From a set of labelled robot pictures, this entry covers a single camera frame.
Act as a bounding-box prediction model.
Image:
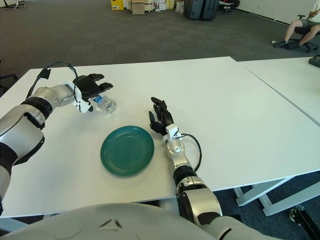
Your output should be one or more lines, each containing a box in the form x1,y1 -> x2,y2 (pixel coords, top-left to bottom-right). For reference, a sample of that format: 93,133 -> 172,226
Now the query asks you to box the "black and red chair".
218,0 -> 241,15

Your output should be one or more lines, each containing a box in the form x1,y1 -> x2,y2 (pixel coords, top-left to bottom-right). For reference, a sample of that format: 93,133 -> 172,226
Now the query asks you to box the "yellow box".
110,0 -> 125,11

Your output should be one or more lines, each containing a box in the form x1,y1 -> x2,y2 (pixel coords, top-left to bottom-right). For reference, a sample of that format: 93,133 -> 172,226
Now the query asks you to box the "clear plastic water bottle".
88,94 -> 118,118

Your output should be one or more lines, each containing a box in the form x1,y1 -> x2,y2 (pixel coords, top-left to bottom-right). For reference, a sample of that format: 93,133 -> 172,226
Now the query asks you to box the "black bag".
308,55 -> 320,68

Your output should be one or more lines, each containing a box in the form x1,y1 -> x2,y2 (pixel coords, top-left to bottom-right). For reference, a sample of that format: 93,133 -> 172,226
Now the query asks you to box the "green round plate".
100,125 -> 155,178

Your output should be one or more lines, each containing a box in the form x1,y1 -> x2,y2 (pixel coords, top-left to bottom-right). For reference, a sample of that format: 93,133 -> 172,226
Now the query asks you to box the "black wheeled stand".
289,204 -> 320,240

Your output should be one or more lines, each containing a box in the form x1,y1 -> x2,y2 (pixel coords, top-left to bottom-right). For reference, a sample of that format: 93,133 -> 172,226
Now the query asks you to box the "dark grey suitcase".
183,0 -> 205,21

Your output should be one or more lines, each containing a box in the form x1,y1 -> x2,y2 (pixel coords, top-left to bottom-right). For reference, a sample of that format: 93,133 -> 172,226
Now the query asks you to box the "black swivel chair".
284,14 -> 318,53

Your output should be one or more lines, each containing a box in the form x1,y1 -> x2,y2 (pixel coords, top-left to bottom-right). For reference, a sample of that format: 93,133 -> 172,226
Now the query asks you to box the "distant desk leg frame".
0,0 -> 26,10

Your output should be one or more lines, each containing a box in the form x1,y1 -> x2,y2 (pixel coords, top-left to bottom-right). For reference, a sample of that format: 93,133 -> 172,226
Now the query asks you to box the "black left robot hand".
65,73 -> 114,114

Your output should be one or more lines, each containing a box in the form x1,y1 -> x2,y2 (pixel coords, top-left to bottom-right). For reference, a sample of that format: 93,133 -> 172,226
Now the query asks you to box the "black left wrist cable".
24,61 -> 79,104

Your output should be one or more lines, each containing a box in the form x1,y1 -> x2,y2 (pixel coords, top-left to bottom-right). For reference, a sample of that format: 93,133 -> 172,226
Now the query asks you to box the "brown cardboard box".
131,0 -> 146,16

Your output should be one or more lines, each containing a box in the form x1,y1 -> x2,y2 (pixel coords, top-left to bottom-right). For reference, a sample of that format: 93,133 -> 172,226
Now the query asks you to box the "seated person's leg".
274,2 -> 320,48

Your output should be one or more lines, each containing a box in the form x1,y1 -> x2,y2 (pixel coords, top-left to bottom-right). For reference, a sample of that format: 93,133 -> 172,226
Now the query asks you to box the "grey robot torso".
0,202 -> 288,240

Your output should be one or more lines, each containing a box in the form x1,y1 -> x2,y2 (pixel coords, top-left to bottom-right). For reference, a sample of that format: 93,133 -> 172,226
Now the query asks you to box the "black office chair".
0,59 -> 19,91

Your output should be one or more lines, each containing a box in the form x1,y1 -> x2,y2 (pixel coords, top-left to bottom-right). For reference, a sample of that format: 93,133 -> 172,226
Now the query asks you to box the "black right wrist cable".
178,133 -> 202,172

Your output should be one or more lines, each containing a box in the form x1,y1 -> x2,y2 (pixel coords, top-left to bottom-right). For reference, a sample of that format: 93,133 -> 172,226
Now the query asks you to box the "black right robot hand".
148,96 -> 180,141

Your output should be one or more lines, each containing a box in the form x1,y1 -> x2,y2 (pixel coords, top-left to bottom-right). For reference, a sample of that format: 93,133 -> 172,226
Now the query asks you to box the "black suitcase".
199,0 -> 220,22

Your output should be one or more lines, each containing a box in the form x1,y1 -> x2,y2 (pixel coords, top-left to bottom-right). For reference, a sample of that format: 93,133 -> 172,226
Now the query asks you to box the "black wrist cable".
178,133 -> 202,172
24,61 -> 79,104

